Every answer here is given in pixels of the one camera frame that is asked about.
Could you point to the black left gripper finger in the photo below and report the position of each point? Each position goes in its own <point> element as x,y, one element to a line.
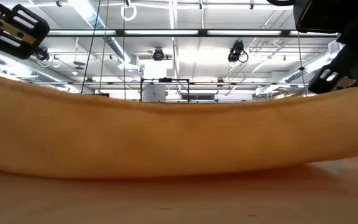
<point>20,31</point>

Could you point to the orange microfiber towel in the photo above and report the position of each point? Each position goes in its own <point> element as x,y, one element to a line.
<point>166,140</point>

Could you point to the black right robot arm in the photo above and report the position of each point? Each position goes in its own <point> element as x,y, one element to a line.
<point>280,2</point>

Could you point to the black ceiling camera cluster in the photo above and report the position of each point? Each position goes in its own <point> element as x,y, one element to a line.
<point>42,54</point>

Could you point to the black overhead camera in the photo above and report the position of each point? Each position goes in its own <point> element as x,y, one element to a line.
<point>237,51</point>

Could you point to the black round ceiling camera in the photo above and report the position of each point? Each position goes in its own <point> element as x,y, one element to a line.
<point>158,54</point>

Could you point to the white box in black frame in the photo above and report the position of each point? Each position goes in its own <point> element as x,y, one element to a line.
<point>154,93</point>

